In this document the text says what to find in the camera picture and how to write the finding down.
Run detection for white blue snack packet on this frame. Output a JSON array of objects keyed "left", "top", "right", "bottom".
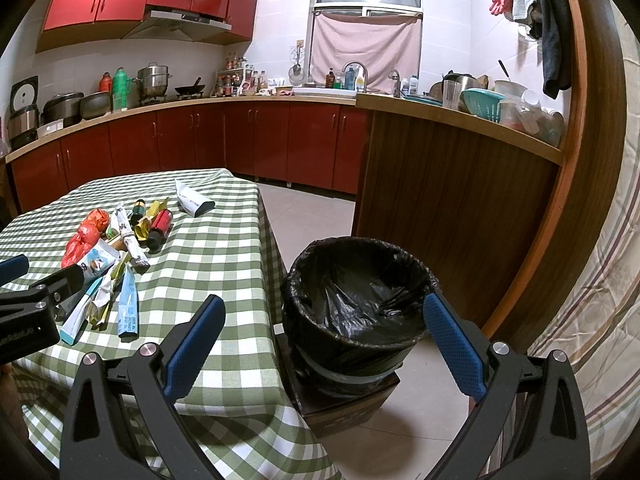
[{"left": 77, "top": 240, "right": 119, "bottom": 284}]

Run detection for red plastic bag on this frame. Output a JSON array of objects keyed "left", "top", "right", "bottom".
[{"left": 61, "top": 208, "right": 110, "bottom": 268}]

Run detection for light blue long packet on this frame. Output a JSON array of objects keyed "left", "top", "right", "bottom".
[{"left": 117, "top": 266, "right": 138, "bottom": 337}]

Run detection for white wrapper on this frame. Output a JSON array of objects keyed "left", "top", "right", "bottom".
[{"left": 114, "top": 204, "right": 150, "bottom": 269}]

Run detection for yellow snack wrapper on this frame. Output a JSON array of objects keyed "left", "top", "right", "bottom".
[{"left": 134, "top": 198, "right": 168, "bottom": 242}]

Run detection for red black small bottle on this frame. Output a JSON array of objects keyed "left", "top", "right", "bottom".
[{"left": 146, "top": 209, "right": 172, "bottom": 252}]

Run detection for white toothpaste tube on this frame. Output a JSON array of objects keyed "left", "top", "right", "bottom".
[{"left": 175, "top": 179, "right": 215, "bottom": 218}]

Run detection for green orange small bottle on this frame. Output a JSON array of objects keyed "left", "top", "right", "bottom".
[{"left": 129, "top": 200, "right": 146, "bottom": 228}]

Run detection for black trash bin with liner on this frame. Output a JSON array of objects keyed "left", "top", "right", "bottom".
[{"left": 281, "top": 236, "right": 440, "bottom": 399}]

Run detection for red lower kitchen cabinets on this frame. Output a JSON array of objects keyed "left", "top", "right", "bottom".
[{"left": 8, "top": 101, "right": 371, "bottom": 212}]

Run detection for green checked tablecloth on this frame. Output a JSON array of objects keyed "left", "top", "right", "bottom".
[{"left": 1, "top": 169, "right": 340, "bottom": 479}]

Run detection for striped fabric at right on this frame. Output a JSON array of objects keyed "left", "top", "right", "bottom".
[{"left": 529, "top": 11, "right": 640, "bottom": 478}]

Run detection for white rice cooker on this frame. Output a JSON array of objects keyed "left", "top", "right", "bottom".
[{"left": 8, "top": 76, "right": 40, "bottom": 151}]

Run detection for brown cardboard box under bin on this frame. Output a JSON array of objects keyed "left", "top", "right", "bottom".
[{"left": 276, "top": 333, "right": 400, "bottom": 438}]

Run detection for dark cooking pot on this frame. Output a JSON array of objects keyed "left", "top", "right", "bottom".
[{"left": 41, "top": 92, "right": 85, "bottom": 127}]

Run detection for red thermos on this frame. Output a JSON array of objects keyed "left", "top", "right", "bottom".
[{"left": 99, "top": 72, "right": 113, "bottom": 93}]

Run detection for green thermos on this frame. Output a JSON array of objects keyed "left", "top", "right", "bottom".
[{"left": 112, "top": 67, "right": 130, "bottom": 112}]

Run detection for brown wooden counter partition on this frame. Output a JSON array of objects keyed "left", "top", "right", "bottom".
[{"left": 352, "top": 94, "right": 563, "bottom": 326}]

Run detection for steel stock pot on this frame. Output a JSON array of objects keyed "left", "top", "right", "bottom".
[{"left": 137, "top": 62, "right": 171, "bottom": 100}]

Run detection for black wok pan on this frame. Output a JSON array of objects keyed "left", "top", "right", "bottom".
[{"left": 175, "top": 77, "right": 206, "bottom": 98}]

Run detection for steel range hood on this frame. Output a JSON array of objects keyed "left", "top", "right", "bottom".
[{"left": 124, "top": 9, "right": 231, "bottom": 42}]

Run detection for teal plastic basket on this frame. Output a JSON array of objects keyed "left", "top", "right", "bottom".
[{"left": 460, "top": 88, "right": 506, "bottom": 124}]

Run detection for chrome sink faucet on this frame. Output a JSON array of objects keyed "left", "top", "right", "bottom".
[{"left": 343, "top": 61, "right": 369, "bottom": 93}]

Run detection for pink window curtain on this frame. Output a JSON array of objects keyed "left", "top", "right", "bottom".
[{"left": 309, "top": 12, "right": 422, "bottom": 94}]

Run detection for dark hanging clothes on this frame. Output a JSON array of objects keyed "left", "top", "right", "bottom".
[{"left": 536, "top": 0, "right": 573, "bottom": 99}]

